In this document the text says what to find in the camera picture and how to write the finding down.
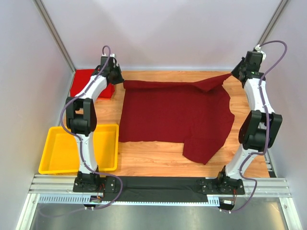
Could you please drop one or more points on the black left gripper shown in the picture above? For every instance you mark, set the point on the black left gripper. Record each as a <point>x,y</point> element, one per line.
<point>117,77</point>

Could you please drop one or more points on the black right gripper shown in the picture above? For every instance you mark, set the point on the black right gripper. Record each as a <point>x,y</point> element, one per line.
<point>237,72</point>

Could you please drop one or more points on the dark red t-shirt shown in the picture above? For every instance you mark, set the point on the dark red t-shirt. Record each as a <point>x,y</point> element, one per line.
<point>196,114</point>

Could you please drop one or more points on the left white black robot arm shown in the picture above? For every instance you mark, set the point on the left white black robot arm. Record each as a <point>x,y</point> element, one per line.
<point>81,119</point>

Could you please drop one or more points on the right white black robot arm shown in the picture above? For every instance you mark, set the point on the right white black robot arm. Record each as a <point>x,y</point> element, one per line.
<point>258,132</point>

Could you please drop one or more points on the bright red folded t-shirt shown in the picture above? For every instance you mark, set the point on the bright red folded t-shirt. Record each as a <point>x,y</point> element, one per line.
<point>82,77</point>

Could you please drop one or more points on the yellow plastic bin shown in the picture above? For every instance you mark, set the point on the yellow plastic bin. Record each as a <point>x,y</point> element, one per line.
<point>60,154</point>

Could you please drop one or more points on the right aluminium frame post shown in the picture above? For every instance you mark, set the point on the right aluminium frame post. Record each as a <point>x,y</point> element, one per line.
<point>269,29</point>

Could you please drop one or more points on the aluminium frame post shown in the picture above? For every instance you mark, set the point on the aluminium frame post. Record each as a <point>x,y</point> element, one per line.
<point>54,33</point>
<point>269,29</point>

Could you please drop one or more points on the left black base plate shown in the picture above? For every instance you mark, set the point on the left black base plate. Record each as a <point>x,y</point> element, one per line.
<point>95,184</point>

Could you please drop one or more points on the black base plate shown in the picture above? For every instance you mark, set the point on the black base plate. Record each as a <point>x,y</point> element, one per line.
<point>95,184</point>
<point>221,187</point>

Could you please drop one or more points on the left aluminium frame post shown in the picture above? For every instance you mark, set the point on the left aluminium frame post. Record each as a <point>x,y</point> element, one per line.
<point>54,33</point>

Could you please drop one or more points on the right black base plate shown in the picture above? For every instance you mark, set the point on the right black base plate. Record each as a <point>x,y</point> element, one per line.
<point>221,187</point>

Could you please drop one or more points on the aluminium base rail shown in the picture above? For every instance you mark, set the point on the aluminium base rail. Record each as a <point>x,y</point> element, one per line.
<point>264,187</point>

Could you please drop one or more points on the white slotted cable duct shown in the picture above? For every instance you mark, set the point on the white slotted cable duct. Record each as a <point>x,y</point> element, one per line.
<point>210,201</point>

